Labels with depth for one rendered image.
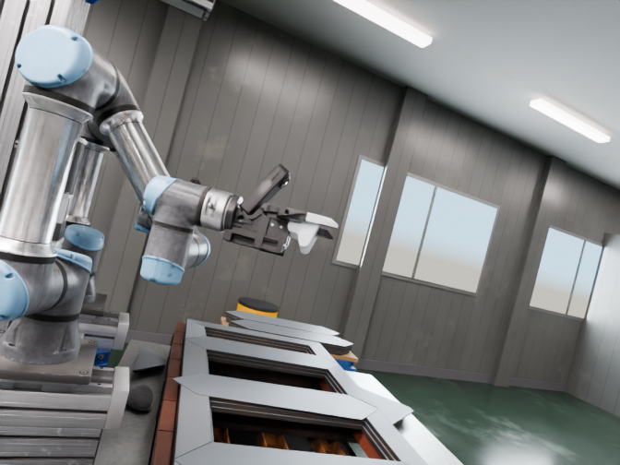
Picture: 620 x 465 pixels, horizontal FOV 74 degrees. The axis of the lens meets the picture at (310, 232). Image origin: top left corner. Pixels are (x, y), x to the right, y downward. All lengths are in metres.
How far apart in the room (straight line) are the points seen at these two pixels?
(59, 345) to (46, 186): 0.35
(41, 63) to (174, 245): 0.38
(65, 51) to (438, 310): 5.36
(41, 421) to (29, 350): 0.16
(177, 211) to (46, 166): 0.25
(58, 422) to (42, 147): 0.58
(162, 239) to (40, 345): 0.38
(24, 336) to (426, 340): 5.18
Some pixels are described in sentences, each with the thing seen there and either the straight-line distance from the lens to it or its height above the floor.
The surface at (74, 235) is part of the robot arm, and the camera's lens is 1.50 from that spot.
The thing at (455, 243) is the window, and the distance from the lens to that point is 5.75.
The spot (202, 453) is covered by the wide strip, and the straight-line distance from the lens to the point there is 1.16.
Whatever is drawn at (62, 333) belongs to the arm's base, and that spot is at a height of 1.10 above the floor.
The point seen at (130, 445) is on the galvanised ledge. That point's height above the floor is 0.68.
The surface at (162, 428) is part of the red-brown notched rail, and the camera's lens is 1.30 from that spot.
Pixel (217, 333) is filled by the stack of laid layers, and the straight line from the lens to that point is 2.19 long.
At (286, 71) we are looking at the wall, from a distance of 4.62.
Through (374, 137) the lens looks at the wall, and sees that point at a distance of 4.98.
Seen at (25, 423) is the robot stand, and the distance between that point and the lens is 1.11.
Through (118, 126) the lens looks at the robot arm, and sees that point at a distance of 0.98.
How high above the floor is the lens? 1.44
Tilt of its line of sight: level
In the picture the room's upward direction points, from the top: 14 degrees clockwise
